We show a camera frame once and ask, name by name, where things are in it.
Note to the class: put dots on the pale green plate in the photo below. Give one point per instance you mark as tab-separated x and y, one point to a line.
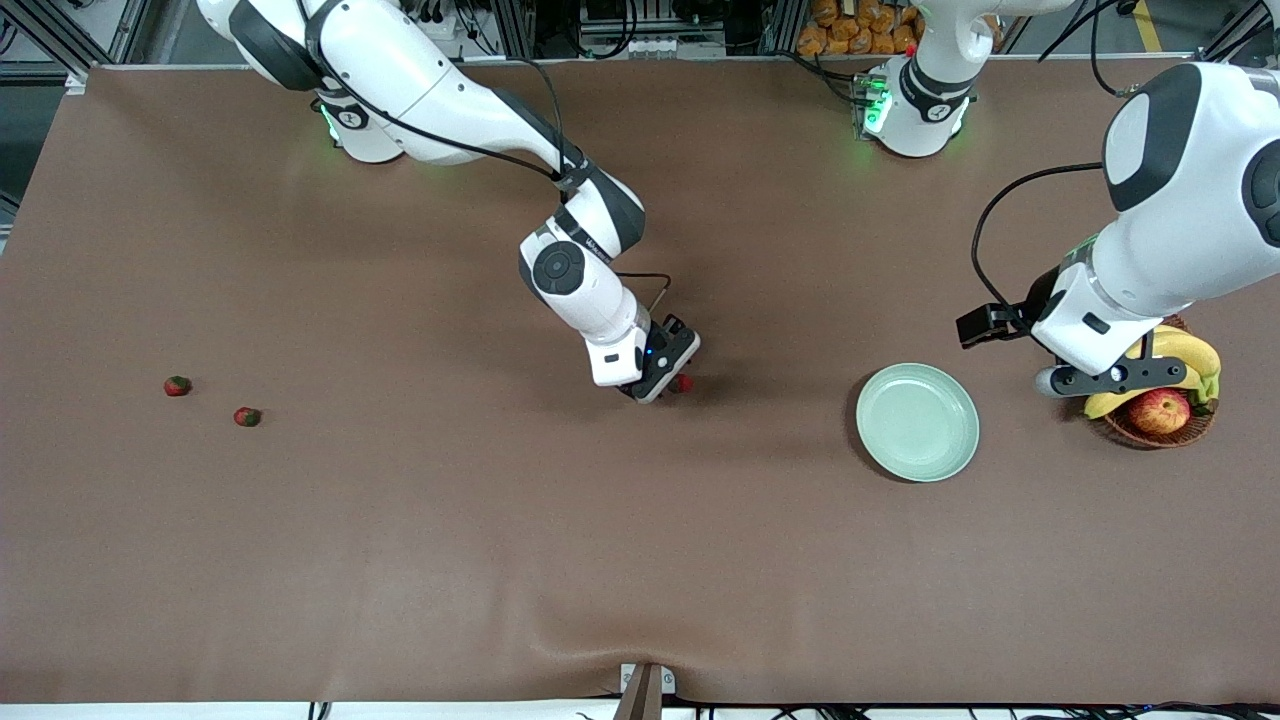
917	422

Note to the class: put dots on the brown table cover mat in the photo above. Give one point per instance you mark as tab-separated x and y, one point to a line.
600	550

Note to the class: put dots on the orange bread rolls pile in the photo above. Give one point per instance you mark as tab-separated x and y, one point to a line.
850	30

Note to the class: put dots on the red apple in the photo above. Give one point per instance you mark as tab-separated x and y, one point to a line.
1160	415

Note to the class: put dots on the white terminal block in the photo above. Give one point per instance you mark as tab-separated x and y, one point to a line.
652	46

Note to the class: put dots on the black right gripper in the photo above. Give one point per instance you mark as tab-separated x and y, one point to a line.
672	346

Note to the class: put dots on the brown wicker basket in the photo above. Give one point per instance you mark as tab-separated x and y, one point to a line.
1120	428

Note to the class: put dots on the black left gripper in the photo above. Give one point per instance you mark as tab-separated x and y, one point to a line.
1012	319

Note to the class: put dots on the metal table clamp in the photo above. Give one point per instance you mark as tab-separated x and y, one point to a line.
645	695

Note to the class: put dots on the aluminium frame post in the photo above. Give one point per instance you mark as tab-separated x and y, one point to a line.
515	30
785	28

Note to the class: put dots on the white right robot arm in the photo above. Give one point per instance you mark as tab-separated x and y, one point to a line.
430	90

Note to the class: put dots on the yellow banana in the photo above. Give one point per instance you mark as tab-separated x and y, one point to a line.
1195	350
1100	405

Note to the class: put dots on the white power strip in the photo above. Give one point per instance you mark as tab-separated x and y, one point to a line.
445	28

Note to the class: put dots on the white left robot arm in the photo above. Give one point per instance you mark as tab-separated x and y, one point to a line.
1180	230

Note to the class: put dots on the red strawberry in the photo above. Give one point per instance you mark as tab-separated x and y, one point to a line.
247	416
177	386
684	384

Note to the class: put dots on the aluminium frame beam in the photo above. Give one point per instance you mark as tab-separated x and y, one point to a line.
60	40
1235	35

